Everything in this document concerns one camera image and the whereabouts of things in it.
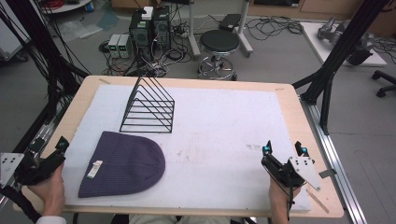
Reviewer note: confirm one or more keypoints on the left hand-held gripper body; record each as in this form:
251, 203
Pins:
34, 169

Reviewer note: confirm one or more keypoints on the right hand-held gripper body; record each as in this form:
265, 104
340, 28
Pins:
292, 172

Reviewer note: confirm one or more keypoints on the purple knitted beanie hat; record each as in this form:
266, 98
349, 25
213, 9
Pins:
127, 165

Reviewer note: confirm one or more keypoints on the person's left hand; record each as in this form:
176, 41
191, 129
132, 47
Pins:
51, 193

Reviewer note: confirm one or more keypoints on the person's right hand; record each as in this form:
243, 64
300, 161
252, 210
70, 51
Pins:
278, 202

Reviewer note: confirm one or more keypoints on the grey tape piece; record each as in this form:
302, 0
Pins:
327, 173

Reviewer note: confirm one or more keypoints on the thin wooden strip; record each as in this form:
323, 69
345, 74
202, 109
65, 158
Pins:
317, 201

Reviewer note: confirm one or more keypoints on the white foam mat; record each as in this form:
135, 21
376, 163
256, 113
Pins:
218, 149

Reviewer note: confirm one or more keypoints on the person's white sleeve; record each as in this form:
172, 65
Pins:
51, 220

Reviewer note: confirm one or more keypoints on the black office chair base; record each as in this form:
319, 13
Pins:
384, 82

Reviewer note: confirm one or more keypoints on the white cabinet on wheels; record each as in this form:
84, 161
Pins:
11, 40

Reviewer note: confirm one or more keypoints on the white board with grey machine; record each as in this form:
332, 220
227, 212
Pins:
314, 40

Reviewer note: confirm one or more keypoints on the grey bench power supply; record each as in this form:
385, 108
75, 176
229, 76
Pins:
113, 45
125, 46

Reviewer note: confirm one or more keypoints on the clear plastic sheet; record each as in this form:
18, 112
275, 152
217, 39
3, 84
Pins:
77, 29

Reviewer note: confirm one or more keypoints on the black round stool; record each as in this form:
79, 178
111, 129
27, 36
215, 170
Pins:
219, 42

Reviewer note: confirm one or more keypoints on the white table legs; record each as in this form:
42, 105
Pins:
243, 34

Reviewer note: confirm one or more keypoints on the black power adapter box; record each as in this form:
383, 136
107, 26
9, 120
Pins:
229, 21

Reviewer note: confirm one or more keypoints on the black computer tower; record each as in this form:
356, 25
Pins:
140, 34
162, 31

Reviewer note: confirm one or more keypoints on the white round table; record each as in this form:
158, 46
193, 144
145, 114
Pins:
65, 5

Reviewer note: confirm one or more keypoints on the small white box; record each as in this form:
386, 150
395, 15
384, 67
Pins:
147, 13

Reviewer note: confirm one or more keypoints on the aluminium rail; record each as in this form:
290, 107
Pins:
336, 155

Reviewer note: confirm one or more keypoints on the black metal frame stand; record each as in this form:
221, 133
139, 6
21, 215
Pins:
339, 53
40, 46

